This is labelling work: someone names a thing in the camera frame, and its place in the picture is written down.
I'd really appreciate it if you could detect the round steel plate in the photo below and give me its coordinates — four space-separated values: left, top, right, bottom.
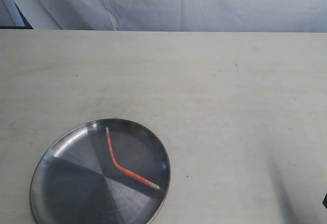
29 118 171 223

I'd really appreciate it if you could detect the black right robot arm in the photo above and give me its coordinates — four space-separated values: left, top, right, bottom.
322 194 327 209

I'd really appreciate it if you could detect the black stand pole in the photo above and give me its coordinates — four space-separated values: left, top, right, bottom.
16 5 33 30

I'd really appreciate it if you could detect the thin orange straw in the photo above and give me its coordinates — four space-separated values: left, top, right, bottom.
106 127 160 190

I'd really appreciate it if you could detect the white backdrop cloth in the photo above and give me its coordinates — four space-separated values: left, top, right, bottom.
13 0 326 32

